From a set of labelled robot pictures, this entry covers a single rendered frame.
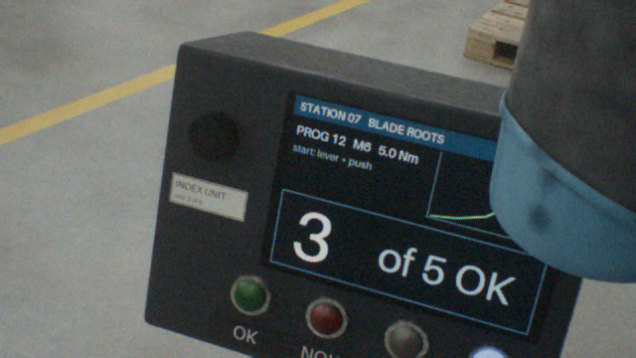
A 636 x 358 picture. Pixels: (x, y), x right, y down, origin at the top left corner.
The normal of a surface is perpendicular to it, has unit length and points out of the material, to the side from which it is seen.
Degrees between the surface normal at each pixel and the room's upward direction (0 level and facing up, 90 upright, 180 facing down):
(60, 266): 0
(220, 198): 75
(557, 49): 90
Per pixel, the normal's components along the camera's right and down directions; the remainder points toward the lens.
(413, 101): -0.19, -0.15
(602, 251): -0.22, 0.53
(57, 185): 0.10, -0.85
